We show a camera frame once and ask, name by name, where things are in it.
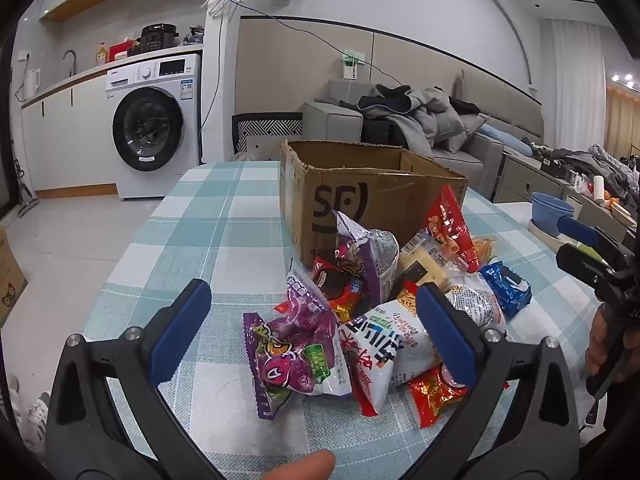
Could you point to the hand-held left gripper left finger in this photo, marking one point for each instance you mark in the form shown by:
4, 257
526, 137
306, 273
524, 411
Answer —
182, 332

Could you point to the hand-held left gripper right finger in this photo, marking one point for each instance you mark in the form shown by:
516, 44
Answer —
445, 337

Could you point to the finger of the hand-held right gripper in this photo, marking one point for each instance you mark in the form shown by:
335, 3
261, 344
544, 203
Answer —
577, 229
580, 262

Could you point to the white red snack packet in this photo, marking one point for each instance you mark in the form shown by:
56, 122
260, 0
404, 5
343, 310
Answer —
475, 307

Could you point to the red orange snack packet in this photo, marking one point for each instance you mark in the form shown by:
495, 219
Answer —
435, 397

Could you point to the white black-lettered snack packet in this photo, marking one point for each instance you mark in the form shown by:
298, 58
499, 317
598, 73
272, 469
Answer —
380, 355

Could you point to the pale cracker packet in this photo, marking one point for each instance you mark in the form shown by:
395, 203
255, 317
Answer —
430, 262

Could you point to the blue snack packet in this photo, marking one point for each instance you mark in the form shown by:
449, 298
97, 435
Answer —
507, 287

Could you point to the purple cartoon snack packet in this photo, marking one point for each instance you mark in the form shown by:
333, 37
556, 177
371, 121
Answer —
270, 360

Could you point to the orange cracker packet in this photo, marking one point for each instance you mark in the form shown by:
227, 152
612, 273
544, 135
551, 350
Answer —
486, 249

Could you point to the tall red snack packet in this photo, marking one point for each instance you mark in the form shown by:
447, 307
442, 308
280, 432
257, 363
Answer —
450, 230

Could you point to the silver purple snack packet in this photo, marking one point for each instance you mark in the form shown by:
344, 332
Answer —
367, 250

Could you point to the dark red snack packet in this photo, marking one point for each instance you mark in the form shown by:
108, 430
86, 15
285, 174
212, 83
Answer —
330, 280

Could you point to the purple white snack packet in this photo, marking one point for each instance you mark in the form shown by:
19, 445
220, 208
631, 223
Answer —
312, 320

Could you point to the brown cardboard box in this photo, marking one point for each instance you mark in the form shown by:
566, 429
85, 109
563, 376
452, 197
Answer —
310, 200

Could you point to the person's right hand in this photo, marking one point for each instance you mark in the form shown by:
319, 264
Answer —
599, 345

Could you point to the person's left hand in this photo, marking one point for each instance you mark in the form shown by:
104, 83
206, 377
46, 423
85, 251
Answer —
302, 466

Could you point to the blue basin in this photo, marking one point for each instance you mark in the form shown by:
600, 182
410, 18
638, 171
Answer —
550, 210

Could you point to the white cylinder bottle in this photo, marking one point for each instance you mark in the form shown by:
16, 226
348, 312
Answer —
598, 190

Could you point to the pile of clothes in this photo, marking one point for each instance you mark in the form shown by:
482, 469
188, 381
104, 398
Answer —
600, 162

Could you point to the grey side cabinet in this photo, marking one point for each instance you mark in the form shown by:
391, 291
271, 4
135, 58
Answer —
525, 180

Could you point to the orange curtain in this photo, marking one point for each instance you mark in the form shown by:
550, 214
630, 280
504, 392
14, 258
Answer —
622, 120

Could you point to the checkered teal tablecloth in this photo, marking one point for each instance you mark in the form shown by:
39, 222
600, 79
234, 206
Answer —
225, 220

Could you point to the white curtain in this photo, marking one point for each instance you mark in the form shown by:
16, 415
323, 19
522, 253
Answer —
575, 85

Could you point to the grey cushion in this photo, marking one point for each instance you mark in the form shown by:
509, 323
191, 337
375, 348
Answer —
465, 132

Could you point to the white sneaker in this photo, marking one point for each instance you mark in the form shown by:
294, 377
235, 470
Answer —
14, 397
37, 415

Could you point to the printed floor cardboard box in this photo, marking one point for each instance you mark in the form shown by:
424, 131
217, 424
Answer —
9, 280

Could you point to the pile of jackets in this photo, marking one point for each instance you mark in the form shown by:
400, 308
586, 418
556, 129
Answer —
430, 115

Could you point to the floor mop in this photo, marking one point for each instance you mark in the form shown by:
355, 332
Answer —
26, 200

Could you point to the white washing machine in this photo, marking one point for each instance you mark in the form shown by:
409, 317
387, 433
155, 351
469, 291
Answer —
150, 130

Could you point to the white carton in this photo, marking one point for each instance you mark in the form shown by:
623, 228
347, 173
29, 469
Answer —
272, 146

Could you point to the black clothing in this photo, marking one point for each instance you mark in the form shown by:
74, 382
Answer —
375, 130

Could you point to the white kitchen counter cabinet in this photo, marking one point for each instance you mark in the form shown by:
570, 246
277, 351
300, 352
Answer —
75, 140

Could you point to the grey sofa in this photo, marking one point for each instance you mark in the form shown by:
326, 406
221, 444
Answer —
330, 120

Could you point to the red box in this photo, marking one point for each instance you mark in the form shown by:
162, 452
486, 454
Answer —
121, 51

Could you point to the yellow bottle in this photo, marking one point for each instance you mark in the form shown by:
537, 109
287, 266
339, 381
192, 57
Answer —
102, 56

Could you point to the white electric kettle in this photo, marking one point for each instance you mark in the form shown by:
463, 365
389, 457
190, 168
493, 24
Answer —
31, 84

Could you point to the kitchen faucet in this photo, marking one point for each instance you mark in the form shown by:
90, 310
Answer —
72, 60

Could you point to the black pressure cooker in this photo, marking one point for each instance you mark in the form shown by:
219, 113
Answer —
157, 39

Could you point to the white wall cabinet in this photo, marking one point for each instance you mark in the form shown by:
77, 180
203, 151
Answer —
75, 2

